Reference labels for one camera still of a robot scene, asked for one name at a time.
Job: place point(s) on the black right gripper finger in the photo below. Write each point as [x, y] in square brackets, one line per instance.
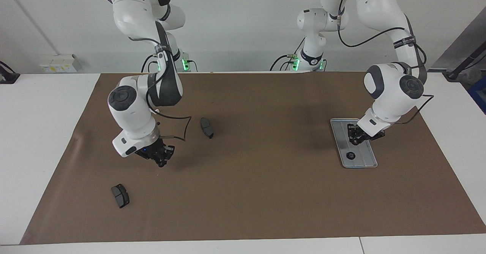
[166, 158]
[160, 160]

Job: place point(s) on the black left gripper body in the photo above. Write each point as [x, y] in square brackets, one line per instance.
[370, 136]

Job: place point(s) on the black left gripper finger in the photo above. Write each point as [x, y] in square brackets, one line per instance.
[358, 140]
[351, 130]

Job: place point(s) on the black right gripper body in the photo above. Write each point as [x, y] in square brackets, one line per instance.
[155, 151]

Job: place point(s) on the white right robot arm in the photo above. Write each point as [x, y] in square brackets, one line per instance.
[129, 117]

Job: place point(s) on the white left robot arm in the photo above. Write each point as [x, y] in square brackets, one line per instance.
[391, 94]

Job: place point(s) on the silver ribbed metal tray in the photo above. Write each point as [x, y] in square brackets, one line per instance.
[366, 157]

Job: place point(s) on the long grey brake pad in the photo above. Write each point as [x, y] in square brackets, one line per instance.
[207, 127]

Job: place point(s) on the short grey brake pad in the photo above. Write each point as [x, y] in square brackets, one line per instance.
[120, 196]

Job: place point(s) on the black stand pole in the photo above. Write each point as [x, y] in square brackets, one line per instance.
[455, 73]

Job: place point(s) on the brown paper table mat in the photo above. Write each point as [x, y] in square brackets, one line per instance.
[265, 201]

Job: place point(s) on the blue box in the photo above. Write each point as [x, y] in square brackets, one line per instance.
[480, 94]

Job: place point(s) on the grey metal panel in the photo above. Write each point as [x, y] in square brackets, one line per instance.
[463, 41]

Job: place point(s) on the black clamp base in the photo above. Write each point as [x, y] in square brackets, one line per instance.
[7, 77]

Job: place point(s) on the white wall socket box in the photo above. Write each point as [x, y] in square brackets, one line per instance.
[57, 65]

